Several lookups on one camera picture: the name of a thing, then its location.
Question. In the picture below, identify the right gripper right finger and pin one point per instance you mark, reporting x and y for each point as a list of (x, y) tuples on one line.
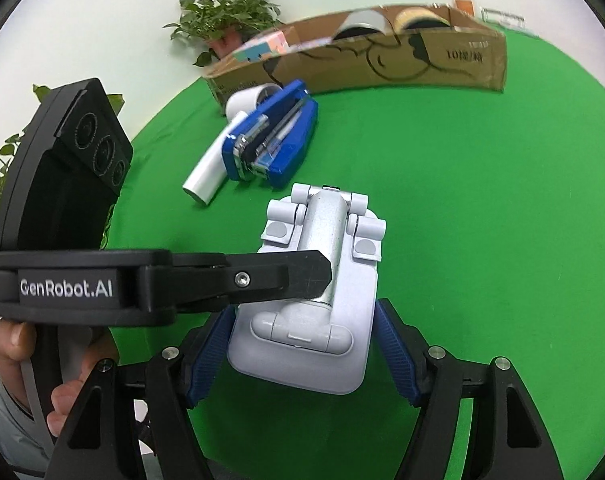
[(508, 439)]

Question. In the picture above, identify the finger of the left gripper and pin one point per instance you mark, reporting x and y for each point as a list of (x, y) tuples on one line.
[(262, 277)]

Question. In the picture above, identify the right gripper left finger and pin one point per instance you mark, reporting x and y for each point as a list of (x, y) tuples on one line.
[(117, 404)]

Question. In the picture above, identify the white folding phone stand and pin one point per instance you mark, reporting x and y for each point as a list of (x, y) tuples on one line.
[(318, 339)]

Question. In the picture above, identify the blue stapler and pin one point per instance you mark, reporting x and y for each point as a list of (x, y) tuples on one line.
[(272, 140)]

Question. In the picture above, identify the colourful board game box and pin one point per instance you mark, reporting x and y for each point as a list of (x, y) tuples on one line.
[(262, 46)]

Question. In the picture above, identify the silver metal cylinder can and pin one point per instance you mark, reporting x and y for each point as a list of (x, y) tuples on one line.
[(362, 23)]

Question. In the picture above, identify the brown cardboard tray box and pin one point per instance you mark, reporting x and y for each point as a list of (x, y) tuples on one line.
[(468, 54)]

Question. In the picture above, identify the yellow label plastic jar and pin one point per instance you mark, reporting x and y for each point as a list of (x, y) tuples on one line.
[(415, 17)]

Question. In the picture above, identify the person's left hand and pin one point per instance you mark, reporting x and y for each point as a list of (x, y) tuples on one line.
[(22, 356)]

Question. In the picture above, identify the potted green plant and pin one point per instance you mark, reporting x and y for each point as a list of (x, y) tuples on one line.
[(218, 27)]

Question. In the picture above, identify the white flat box stack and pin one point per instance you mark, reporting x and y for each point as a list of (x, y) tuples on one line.
[(503, 19)]

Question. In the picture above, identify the black camera module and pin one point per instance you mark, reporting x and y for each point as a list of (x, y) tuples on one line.
[(67, 173)]

